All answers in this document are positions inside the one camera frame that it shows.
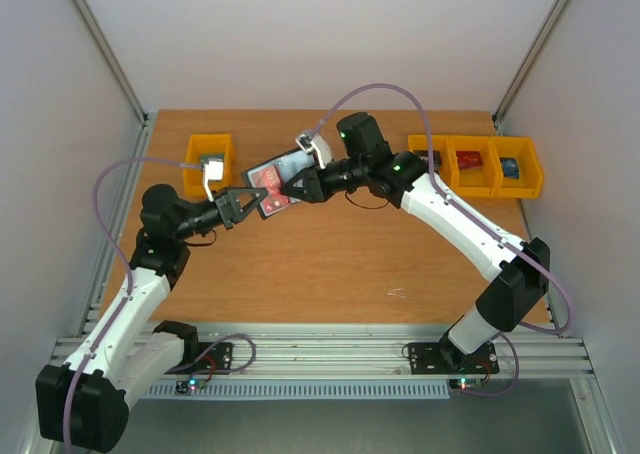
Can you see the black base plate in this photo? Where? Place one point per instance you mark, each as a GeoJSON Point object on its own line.
{"type": "Point", "coordinates": [217, 361]}
{"type": "Point", "coordinates": [425, 358]}

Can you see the grey slotted cable duct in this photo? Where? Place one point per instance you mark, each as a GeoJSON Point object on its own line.
{"type": "Point", "coordinates": [294, 390]}

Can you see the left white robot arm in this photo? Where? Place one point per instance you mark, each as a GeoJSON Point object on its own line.
{"type": "Point", "coordinates": [86, 401]}

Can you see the yellow bin with red card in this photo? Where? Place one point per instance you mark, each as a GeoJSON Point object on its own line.
{"type": "Point", "coordinates": [481, 182]}

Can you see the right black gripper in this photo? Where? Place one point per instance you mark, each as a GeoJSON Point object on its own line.
{"type": "Point", "coordinates": [316, 183]}

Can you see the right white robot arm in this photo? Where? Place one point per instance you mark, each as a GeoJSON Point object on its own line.
{"type": "Point", "coordinates": [514, 268]}

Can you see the black card in bin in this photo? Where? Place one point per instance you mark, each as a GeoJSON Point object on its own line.
{"type": "Point", "coordinates": [435, 161]}

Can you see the blue card in bin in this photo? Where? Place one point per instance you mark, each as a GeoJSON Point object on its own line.
{"type": "Point", "coordinates": [510, 168]}

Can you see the black leather card holder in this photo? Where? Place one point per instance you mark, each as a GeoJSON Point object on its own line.
{"type": "Point", "coordinates": [287, 163]}

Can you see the aluminium rail frame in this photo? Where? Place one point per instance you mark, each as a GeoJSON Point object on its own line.
{"type": "Point", "coordinates": [377, 351]}

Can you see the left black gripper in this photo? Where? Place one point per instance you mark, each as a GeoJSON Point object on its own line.
{"type": "Point", "coordinates": [230, 207]}

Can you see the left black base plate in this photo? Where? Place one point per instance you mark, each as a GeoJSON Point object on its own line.
{"type": "Point", "coordinates": [217, 361]}

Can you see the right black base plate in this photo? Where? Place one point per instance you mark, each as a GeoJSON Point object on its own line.
{"type": "Point", "coordinates": [425, 358]}

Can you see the green card in bin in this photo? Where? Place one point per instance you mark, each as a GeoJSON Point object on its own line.
{"type": "Point", "coordinates": [215, 158]}

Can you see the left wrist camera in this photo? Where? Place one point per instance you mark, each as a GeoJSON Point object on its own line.
{"type": "Point", "coordinates": [211, 173]}

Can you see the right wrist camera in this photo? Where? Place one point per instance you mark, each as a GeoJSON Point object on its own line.
{"type": "Point", "coordinates": [315, 145]}

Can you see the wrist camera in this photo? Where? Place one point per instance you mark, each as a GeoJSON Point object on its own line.
{"type": "Point", "coordinates": [211, 173]}
{"type": "Point", "coordinates": [315, 145]}

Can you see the left yellow bin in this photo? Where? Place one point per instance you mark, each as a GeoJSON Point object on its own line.
{"type": "Point", "coordinates": [198, 145]}

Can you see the yellow bin with blue card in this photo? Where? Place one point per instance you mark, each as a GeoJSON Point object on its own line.
{"type": "Point", "coordinates": [522, 176]}

